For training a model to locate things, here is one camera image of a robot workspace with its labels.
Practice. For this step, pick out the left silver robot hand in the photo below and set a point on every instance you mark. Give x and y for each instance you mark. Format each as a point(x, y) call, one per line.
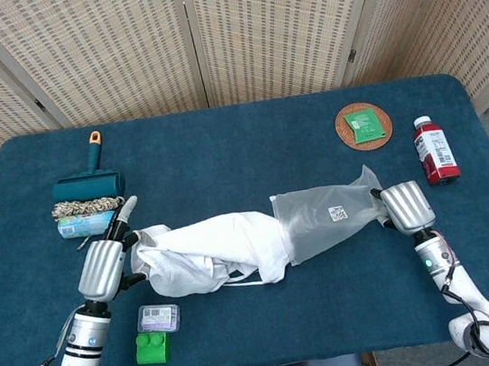
point(99, 269)

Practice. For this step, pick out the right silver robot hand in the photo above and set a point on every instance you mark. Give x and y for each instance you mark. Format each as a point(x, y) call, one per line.
point(407, 208)

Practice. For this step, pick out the translucent plastic bag QR label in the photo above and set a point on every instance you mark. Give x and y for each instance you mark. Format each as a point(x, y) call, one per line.
point(320, 202)

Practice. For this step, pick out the white cloth garment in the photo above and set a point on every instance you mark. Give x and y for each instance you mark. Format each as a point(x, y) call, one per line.
point(217, 246)

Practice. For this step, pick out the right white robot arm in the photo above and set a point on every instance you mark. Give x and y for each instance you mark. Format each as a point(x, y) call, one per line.
point(432, 256)

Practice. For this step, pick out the light blue beverage can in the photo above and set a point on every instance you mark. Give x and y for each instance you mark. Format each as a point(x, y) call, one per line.
point(82, 224)

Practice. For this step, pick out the clear box purple label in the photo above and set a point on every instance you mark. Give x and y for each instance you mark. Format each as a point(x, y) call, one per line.
point(158, 315)

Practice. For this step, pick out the teal lint roller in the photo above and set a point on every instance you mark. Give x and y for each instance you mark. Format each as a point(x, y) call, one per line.
point(85, 187)

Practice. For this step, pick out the green foil packet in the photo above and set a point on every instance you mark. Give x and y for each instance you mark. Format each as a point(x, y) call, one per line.
point(366, 125)

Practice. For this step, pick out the green toy building block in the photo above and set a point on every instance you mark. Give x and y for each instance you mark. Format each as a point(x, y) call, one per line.
point(152, 350)

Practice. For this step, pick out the round woven rattan coaster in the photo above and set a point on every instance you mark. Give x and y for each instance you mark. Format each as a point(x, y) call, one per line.
point(344, 132)

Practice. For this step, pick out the blue carpet table cover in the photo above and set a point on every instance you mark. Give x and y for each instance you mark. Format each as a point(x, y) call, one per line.
point(232, 157)

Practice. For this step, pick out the woven folding screen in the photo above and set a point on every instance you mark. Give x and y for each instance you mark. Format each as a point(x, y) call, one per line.
point(116, 50)

